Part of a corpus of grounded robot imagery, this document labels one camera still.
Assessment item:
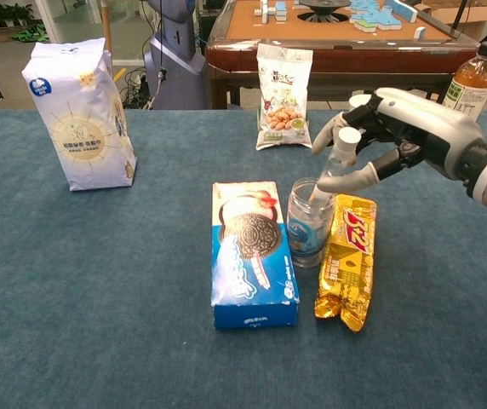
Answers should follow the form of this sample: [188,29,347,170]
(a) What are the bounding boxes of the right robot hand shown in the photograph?
[311,87,485,195]

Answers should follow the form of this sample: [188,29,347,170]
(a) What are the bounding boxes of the clear plastic test tube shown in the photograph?
[307,126,363,212]

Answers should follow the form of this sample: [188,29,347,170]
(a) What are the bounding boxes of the amber tea bottle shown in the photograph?
[441,40,487,123]

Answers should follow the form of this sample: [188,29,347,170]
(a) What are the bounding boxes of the white paper cup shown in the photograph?
[348,94,375,110]

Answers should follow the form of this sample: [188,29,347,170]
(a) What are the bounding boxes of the brown mahjong table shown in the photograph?
[203,0,482,111]

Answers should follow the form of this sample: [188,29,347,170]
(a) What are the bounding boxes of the cardboard box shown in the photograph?
[413,0,487,42]

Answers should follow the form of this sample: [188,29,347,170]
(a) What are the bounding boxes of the white peanut snack bag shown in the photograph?
[255,42,315,152]

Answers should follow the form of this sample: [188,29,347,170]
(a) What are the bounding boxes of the black mahjong table hub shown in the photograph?
[297,0,352,23]

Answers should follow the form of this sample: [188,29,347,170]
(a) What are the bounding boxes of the yellow gold snack packet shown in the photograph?
[313,193,378,333]

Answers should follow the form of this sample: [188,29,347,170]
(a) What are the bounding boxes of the clear plastic jar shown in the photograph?
[285,177,336,269]

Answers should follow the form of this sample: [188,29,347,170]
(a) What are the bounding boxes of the mahjong tile cluster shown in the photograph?
[254,0,289,22]

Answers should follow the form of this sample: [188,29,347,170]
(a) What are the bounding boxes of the blue Oreo cookie box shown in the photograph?
[210,181,301,330]

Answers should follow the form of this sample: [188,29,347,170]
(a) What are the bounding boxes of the wooden pole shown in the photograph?
[100,0,113,60]

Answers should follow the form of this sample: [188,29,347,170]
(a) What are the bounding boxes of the tall white paper bag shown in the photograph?
[20,37,138,192]

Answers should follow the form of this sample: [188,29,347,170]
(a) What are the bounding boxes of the blue felt table cover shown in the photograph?
[0,108,487,409]

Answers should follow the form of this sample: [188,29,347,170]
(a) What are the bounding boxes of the green floor object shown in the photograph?
[11,24,51,43]

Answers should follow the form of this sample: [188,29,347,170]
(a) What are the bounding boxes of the potted green plants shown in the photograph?
[0,2,36,31]

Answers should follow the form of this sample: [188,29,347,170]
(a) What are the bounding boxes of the blue mahjong tile wall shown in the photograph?
[349,0,418,34]

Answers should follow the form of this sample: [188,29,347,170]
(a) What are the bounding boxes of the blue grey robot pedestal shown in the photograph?
[142,0,208,111]

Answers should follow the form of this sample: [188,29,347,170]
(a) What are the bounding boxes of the tangled floor cables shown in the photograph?
[119,66,159,111]

